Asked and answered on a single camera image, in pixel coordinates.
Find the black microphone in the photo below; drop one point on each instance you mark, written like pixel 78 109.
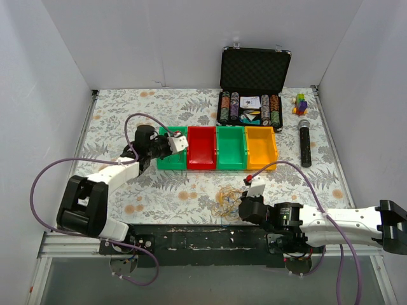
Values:
pixel 305 149

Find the green plastic bin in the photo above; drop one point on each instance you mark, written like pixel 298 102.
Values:
pixel 231 148
pixel 176 161

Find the left green plastic bin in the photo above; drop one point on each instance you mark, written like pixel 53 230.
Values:
pixel 176 161

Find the right green plastic bin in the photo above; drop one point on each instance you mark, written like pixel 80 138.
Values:
pixel 231 148

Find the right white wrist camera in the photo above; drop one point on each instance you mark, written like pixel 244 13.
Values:
pixel 256 185

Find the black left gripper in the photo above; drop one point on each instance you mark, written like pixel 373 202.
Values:
pixel 164 147

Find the yellow plastic bin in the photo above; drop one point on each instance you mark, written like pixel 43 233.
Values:
pixel 261 147

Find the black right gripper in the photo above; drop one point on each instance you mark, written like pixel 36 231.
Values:
pixel 247 206

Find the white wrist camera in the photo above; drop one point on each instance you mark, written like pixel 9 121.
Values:
pixel 256 185
pixel 177 142

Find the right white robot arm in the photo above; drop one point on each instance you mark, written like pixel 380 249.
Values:
pixel 299 226

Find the black poker chip case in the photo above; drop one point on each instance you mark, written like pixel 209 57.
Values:
pixel 251 82

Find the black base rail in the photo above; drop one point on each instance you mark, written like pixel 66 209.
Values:
pixel 238 245

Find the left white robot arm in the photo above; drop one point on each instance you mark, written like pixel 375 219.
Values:
pixel 84 204

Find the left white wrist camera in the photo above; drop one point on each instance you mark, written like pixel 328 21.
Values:
pixel 177 142

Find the colourful toy block car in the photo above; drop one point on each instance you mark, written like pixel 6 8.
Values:
pixel 300 105

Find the red plastic bin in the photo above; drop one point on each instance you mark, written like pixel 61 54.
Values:
pixel 202 149

